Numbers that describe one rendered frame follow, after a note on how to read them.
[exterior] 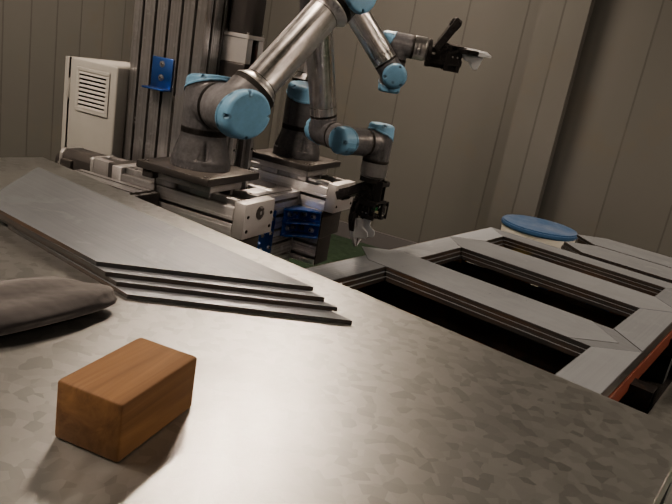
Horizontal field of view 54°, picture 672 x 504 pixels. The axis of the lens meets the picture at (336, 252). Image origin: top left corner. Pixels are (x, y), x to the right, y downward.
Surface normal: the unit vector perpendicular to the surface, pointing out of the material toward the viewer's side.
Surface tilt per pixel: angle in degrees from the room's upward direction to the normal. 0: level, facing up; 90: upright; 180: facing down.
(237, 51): 90
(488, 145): 90
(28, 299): 1
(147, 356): 0
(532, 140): 90
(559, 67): 90
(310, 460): 0
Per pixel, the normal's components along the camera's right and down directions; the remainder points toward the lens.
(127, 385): 0.17, -0.95
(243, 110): 0.52, 0.42
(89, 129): -0.44, 0.18
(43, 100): 0.88, 0.27
